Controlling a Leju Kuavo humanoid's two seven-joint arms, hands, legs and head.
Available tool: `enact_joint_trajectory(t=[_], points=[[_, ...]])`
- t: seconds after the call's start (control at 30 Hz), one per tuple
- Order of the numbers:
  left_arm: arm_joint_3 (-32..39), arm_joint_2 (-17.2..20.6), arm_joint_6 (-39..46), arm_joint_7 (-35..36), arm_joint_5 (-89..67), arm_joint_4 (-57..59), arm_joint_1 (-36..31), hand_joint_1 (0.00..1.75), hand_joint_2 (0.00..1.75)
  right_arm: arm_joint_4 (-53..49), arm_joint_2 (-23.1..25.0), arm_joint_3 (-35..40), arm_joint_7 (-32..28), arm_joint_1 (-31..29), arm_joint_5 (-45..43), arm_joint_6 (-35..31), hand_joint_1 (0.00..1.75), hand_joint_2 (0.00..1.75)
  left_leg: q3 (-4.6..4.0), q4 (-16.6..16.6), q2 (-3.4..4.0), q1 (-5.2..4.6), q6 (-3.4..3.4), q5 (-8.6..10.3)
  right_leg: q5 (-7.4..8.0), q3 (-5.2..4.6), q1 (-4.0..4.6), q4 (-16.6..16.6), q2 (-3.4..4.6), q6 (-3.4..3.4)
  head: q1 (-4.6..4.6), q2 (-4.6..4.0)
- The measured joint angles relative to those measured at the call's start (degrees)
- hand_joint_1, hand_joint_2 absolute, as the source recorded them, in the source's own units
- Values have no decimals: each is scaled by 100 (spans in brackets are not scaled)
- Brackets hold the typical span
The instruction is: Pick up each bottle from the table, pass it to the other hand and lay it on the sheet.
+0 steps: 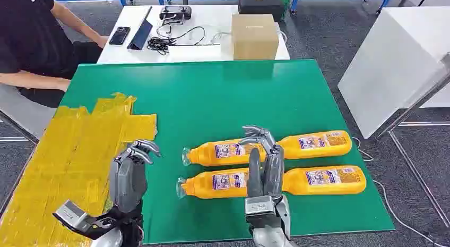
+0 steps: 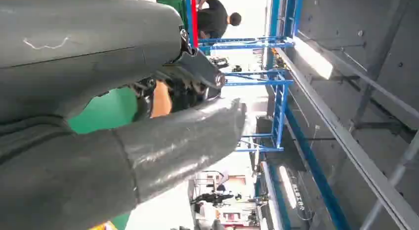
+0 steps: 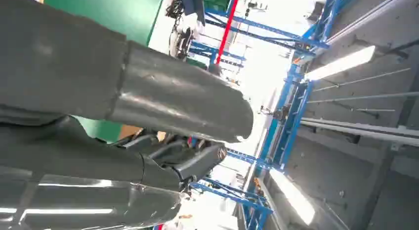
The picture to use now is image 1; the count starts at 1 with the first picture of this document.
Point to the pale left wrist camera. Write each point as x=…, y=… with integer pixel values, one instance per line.
x=70, y=213

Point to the dark tablet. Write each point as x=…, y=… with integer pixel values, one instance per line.
x=142, y=34

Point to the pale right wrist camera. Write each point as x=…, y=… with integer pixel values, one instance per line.
x=259, y=205

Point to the white table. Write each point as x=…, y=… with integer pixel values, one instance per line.
x=211, y=23

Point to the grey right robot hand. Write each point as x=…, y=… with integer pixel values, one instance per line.
x=272, y=171

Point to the black case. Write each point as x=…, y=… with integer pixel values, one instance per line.
x=260, y=4

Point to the orange drink bottle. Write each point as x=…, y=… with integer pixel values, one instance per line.
x=316, y=143
x=200, y=185
x=207, y=154
x=327, y=180

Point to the black remote controller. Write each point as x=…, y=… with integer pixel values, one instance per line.
x=175, y=12

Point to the grey table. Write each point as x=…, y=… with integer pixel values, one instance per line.
x=24, y=110

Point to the green table mat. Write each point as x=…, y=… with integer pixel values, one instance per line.
x=218, y=97

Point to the white cabinet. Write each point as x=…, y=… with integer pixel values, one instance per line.
x=390, y=69

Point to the person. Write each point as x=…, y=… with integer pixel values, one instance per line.
x=28, y=34

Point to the brown cardboard box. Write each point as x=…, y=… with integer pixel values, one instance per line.
x=255, y=37

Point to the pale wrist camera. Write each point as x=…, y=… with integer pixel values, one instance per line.
x=259, y=205
x=70, y=213

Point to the yellow sheet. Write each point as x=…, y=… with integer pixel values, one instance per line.
x=52, y=150

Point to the metal stand frame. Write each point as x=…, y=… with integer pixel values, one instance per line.
x=411, y=108

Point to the black smartphone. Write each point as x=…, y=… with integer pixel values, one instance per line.
x=119, y=35

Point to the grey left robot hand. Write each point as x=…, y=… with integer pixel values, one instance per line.
x=128, y=182

